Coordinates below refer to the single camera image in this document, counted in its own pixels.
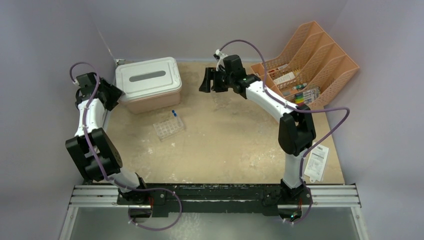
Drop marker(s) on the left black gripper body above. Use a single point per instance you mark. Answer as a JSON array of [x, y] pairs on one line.
[[111, 95]]

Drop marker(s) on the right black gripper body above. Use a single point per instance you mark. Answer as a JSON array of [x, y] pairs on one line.
[[222, 82]]

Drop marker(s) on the pink plastic bin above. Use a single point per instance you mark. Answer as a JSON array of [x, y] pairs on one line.
[[143, 103]]

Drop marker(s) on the white plastic bin lid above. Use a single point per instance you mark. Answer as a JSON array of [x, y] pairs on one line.
[[147, 79]]

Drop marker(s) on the clear well plate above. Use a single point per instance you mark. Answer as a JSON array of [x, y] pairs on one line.
[[168, 127]]

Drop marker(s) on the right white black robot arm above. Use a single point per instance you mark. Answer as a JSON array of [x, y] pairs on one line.
[[296, 130]]

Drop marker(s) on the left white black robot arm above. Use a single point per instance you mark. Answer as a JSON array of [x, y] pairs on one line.
[[92, 151]]

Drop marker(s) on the set of coloured markers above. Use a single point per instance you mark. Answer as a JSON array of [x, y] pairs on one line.
[[307, 97]]

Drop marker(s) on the orange mesh file organizer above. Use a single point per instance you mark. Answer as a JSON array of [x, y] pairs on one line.
[[310, 60]]

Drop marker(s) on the white plastic strip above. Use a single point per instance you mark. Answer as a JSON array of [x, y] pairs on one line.
[[316, 163]]

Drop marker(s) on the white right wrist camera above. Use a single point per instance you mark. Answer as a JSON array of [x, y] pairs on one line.
[[219, 56]]

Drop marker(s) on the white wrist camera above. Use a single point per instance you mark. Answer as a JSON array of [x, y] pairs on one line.
[[219, 56], [76, 82]]

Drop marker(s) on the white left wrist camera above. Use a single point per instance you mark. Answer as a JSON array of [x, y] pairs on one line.
[[76, 82]]

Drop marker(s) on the aluminium rail frame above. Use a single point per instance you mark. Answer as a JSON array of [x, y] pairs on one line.
[[219, 198]]

